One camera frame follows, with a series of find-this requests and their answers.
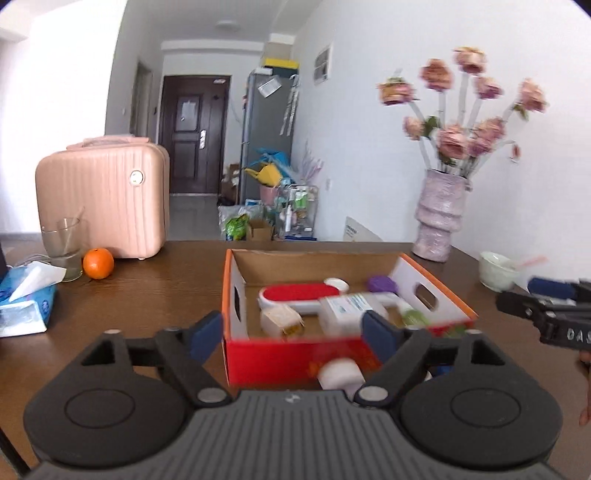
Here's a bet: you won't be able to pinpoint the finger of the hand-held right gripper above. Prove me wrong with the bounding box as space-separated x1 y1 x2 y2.
527 275 591 306
496 290 556 326

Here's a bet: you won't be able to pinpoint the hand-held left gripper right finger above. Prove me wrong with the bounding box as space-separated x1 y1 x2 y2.
353 310 514 408

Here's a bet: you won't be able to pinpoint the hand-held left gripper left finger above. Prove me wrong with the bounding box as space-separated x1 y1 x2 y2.
69 310 232 407

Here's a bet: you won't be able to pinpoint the green plastic bottle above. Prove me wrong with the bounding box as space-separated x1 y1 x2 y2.
399 308 430 328

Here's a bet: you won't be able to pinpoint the white rectangular bottle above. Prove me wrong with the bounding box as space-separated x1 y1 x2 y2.
318 292 391 337

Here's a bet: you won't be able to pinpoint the purple round container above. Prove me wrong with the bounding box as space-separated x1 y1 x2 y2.
368 274 400 295

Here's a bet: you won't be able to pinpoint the small white bottle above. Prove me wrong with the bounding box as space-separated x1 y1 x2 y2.
318 359 366 391

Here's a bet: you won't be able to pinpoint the red cardboard box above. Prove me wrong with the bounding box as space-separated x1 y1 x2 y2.
221 248 479 388

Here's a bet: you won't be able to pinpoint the white and red lint brush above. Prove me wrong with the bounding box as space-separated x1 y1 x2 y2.
257 282 400 317

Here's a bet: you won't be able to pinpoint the person's right hand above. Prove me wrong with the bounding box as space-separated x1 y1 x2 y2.
575 350 591 428

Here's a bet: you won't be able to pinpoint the pale green bowl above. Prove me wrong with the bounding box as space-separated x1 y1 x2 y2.
478 251 520 293

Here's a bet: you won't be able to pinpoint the white cardboard sheet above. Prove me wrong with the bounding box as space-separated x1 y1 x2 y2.
344 215 384 243

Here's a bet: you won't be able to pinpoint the green snack bag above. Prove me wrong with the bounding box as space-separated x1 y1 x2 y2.
224 214 250 241

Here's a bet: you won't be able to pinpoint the pink ceramic vase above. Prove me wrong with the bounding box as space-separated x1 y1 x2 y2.
412 168 473 263

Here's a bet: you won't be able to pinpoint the small brown carton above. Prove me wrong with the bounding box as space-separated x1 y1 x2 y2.
246 219 276 241

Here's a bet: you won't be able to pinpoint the orange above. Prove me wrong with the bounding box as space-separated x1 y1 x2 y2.
82 247 115 280

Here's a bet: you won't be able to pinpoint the pink suitcase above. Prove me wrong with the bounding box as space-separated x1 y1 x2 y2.
35 136 171 260

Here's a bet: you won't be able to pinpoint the clear glass cup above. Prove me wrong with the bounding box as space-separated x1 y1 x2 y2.
40 216 84 282

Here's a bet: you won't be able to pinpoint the yellow watering can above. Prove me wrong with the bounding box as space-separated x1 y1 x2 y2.
243 165 284 186

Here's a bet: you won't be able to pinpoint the dried pink rose bouquet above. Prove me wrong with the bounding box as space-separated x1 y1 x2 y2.
376 45 550 179

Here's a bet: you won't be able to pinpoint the blue tissue pack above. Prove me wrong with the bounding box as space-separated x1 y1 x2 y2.
0 260 68 339

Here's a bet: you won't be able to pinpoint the dried grass sprigs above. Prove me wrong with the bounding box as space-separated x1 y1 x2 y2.
298 140 324 186

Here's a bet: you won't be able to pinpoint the dark brown entrance door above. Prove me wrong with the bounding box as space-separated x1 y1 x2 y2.
159 75 232 197

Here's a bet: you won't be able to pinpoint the grey refrigerator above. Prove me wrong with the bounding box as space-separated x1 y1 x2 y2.
237 69 301 204

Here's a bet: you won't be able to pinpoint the grey interior door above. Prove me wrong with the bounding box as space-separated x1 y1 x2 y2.
130 62 154 140

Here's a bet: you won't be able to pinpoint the paper note on refrigerator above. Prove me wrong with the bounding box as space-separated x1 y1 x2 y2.
257 76 283 98

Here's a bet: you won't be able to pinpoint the yellow box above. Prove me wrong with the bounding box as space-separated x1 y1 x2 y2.
262 56 300 71

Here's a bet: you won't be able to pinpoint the beige cardboard box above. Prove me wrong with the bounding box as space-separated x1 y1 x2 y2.
266 32 297 60

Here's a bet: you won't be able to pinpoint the wire storage rack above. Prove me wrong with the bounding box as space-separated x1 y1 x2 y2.
276 183 321 241

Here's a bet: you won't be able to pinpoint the white wall panel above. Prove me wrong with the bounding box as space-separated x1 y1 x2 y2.
312 43 334 84

